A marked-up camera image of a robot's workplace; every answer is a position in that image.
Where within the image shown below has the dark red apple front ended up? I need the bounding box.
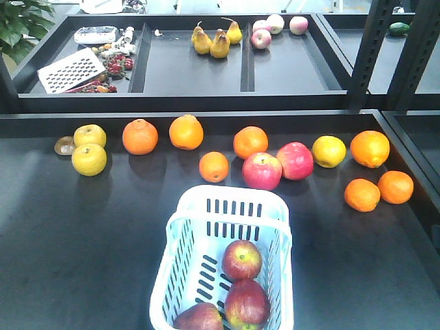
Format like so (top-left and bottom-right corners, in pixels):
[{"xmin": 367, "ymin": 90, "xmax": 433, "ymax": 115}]
[{"xmin": 221, "ymin": 240, "xmax": 263, "ymax": 282}]

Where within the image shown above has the dark red apple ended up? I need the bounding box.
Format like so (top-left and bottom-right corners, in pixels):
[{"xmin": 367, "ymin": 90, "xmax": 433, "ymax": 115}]
[
  {"xmin": 224, "ymin": 279, "xmax": 270, "ymax": 329},
  {"xmin": 173, "ymin": 302, "xmax": 223, "ymax": 330},
  {"xmin": 221, "ymin": 240, "xmax": 263, "ymax": 282}
]

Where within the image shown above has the light blue plastic basket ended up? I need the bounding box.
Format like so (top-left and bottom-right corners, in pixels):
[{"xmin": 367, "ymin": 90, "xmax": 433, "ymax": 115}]
[{"xmin": 149, "ymin": 185, "xmax": 294, "ymax": 329}]

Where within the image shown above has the large orange behind apples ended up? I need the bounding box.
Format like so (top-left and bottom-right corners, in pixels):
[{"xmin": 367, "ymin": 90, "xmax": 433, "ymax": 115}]
[{"xmin": 233, "ymin": 126, "xmax": 269, "ymax": 160}]

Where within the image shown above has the small orange centre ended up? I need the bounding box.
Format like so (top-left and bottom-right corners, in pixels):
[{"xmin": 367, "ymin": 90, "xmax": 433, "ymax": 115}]
[{"xmin": 199, "ymin": 151, "xmax": 229, "ymax": 183}]

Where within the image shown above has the small orange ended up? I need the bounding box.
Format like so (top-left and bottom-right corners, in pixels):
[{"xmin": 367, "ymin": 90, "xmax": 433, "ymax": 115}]
[
  {"xmin": 344, "ymin": 178, "xmax": 381, "ymax": 212},
  {"xmin": 377, "ymin": 170, "xmax": 414, "ymax": 204},
  {"xmin": 199, "ymin": 151, "xmax": 229, "ymax": 183}
]

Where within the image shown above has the pink red apple left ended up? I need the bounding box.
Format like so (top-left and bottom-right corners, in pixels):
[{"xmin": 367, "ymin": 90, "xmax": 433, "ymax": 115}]
[{"xmin": 242, "ymin": 152, "xmax": 283, "ymax": 190}]

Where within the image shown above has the pink red apple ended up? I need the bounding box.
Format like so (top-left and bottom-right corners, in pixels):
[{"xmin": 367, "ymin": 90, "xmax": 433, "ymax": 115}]
[
  {"xmin": 242, "ymin": 152, "xmax": 283, "ymax": 190},
  {"xmin": 276, "ymin": 142, "xmax": 314, "ymax": 181}
]

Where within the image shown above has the pink red apple right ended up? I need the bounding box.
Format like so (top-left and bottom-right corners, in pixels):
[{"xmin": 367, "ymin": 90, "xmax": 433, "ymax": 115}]
[{"xmin": 276, "ymin": 142, "xmax": 314, "ymax": 181}]

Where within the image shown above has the bumpy orange far left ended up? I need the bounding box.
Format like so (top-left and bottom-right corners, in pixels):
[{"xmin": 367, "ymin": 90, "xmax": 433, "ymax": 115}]
[{"xmin": 122, "ymin": 118, "xmax": 158, "ymax": 155}]

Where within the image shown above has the yellow orange citrus fruit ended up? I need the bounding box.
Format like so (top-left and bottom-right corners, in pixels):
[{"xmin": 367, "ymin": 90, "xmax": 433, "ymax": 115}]
[{"xmin": 311, "ymin": 135, "xmax": 347, "ymax": 168}]

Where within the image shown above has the brown yellow pear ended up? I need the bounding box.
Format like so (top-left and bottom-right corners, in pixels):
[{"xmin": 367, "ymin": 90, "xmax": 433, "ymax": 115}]
[{"xmin": 210, "ymin": 29, "xmax": 230, "ymax": 58}]

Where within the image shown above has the yellow apple lower left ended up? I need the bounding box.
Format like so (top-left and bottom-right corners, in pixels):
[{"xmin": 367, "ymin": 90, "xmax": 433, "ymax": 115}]
[{"xmin": 71, "ymin": 144, "xmax": 107, "ymax": 177}]

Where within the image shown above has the yellow apple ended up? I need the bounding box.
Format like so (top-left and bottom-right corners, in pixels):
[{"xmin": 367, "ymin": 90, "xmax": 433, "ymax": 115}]
[
  {"xmin": 74, "ymin": 124, "xmax": 107, "ymax": 148},
  {"xmin": 71, "ymin": 144, "xmax": 107, "ymax": 177}
]

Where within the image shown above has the pale pink apple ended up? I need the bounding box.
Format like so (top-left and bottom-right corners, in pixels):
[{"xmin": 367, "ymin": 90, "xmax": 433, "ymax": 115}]
[{"xmin": 251, "ymin": 29, "xmax": 272, "ymax": 50}]

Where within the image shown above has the yellow apple upper left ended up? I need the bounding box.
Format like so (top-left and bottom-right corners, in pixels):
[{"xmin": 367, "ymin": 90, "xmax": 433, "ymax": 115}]
[{"xmin": 74, "ymin": 124, "xmax": 107, "ymax": 148}]

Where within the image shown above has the small orange lower left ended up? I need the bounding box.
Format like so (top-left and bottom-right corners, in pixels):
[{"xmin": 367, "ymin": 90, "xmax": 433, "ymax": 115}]
[{"xmin": 344, "ymin": 178, "xmax": 381, "ymax": 212}]

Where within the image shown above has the orange upper right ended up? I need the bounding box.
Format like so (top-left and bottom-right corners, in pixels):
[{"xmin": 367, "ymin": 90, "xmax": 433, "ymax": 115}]
[{"xmin": 350, "ymin": 130, "xmax": 390, "ymax": 168}]

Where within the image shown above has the brown kiwi slice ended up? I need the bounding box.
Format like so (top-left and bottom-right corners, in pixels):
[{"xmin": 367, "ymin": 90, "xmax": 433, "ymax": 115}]
[{"xmin": 54, "ymin": 135, "xmax": 76, "ymax": 155}]

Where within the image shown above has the small orange lower right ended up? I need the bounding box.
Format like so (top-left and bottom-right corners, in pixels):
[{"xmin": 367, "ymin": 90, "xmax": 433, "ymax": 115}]
[{"xmin": 377, "ymin": 170, "xmax": 414, "ymax": 204}]

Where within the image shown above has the white electronic scale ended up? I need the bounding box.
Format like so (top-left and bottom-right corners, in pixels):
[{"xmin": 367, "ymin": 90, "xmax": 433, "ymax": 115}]
[{"xmin": 74, "ymin": 26, "xmax": 118, "ymax": 45}]

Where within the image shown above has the green avocado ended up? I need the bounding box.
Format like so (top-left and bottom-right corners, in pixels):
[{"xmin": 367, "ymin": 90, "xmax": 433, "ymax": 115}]
[{"xmin": 388, "ymin": 21, "xmax": 410, "ymax": 36}]

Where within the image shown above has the green potted plant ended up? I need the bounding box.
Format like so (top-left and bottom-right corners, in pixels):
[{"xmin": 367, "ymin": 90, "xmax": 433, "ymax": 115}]
[{"xmin": 1, "ymin": 0, "xmax": 55, "ymax": 65}]

